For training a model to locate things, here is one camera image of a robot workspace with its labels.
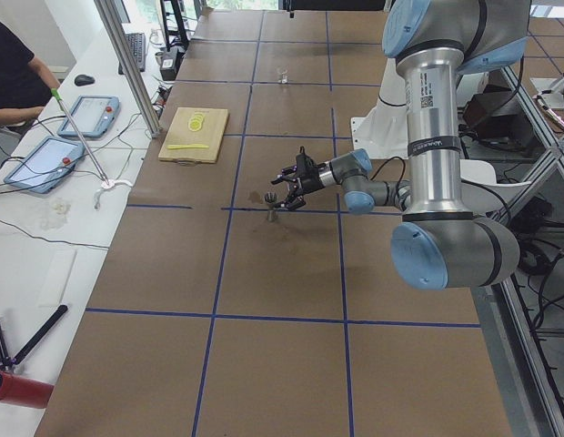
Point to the yellow plastic knife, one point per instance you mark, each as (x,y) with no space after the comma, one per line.
(187,146)

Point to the far teach pendant tablet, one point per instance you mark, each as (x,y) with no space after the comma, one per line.
(94,115)

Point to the black rod tool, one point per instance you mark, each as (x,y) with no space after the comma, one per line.
(39,335)

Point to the black keyboard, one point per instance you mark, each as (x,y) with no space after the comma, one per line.
(137,46)

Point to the red cylinder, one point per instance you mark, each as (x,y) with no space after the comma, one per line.
(21,391)

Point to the teach pendant tablet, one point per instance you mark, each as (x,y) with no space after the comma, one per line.
(94,115)
(52,160)

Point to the clear glass measuring cup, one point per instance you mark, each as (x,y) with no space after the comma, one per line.
(282,76)

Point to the person in black shirt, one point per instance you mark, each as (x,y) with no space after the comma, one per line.
(26,82)

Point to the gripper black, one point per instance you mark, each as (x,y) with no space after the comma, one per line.
(310,182)

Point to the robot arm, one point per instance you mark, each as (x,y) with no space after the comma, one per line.
(440,243)

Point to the grabber stick green handle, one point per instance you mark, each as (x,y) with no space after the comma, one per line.
(107,183)

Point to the aluminium frame post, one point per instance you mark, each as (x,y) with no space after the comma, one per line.
(113,26)

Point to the near teach pendant tablet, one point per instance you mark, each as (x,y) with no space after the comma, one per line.
(52,160)

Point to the white foam strip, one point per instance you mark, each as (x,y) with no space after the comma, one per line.
(56,278)

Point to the wooden cutting board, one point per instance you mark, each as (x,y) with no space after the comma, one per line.
(211,133)

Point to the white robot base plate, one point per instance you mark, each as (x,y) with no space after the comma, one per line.
(383,131)

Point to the black computer mouse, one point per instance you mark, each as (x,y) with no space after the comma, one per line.
(84,80)

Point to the steel jigger cup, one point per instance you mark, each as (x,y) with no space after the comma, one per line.
(270,199)

